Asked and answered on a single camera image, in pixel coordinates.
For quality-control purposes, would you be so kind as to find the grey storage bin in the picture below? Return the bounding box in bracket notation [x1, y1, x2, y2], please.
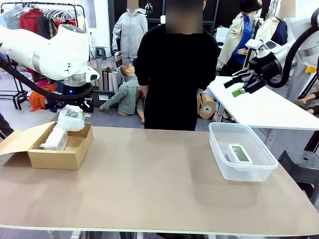
[92, 89, 118, 108]

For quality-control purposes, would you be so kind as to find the mannequin in grey hoodie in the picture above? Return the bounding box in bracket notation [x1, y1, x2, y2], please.
[111, 0, 149, 65]

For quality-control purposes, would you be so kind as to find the tall grey paper roll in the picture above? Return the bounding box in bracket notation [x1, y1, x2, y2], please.
[96, 58, 104, 92]

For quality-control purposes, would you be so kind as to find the open brown cardboard box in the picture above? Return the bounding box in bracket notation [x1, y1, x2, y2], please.
[0, 121, 94, 170]

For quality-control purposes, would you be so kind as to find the orange cloth heap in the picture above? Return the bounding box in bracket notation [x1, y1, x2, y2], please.
[29, 84, 58, 113]

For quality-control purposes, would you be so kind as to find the black plastic stool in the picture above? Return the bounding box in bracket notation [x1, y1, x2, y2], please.
[278, 149, 319, 197]

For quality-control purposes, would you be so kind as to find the person in black top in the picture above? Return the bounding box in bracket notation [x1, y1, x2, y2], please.
[133, 0, 219, 131]

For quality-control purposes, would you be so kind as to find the red hanging shirt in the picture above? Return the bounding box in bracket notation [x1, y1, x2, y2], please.
[19, 8, 45, 34]

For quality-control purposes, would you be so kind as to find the clear plastic container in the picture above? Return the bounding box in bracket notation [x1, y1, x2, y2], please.
[208, 121, 279, 182]

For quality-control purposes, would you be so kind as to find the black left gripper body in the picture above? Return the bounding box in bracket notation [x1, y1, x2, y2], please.
[61, 84, 93, 101]

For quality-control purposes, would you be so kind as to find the small grey stool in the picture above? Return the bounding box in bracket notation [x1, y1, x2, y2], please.
[94, 46, 107, 61]

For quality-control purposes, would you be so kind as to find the white side table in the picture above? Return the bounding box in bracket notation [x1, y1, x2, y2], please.
[206, 76, 319, 131]

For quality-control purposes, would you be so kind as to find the dark trouser leg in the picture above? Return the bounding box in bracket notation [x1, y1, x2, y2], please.
[0, 113, 14, 140]

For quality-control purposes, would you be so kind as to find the mannequin beige coat black hat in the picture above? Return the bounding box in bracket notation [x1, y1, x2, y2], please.
[216, 0, 262, 75]

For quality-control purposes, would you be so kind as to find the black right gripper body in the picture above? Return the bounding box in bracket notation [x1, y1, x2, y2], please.
[249, 57, 282, 82]

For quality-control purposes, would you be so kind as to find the black hanging garment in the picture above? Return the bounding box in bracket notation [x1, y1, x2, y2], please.
[37, 15, 58, 40]

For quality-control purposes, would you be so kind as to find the unwrapped white digital clock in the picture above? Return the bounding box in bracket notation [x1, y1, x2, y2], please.
[226, 143, 254, 172]

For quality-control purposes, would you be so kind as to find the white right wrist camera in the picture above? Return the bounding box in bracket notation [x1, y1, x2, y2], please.
[245, 39, 265, 59]

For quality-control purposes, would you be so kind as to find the tightly bubble-wrapped white clock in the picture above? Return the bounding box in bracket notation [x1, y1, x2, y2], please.
[57, 104, 86, 132]

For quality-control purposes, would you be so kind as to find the loosely bubble-wrapped white clock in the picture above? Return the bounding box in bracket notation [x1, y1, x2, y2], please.
[39, 125, 69, 151]

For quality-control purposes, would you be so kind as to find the right arm black hose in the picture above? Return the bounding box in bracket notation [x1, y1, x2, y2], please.
[268, 24, 319, 89]

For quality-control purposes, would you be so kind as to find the long red hanging dress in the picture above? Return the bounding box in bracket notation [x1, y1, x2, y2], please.
[54, 19, 77, 28]

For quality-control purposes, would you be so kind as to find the sitting mannequin green shirt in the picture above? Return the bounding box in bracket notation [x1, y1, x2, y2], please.
[99, 62, 145, 122]

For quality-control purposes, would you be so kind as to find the grey-blue hanging garment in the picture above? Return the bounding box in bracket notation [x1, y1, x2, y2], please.
[0, 6, 24, 30]

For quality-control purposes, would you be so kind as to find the lying bare mannequin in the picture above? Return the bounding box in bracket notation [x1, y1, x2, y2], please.
[295, 91, 319, 115]

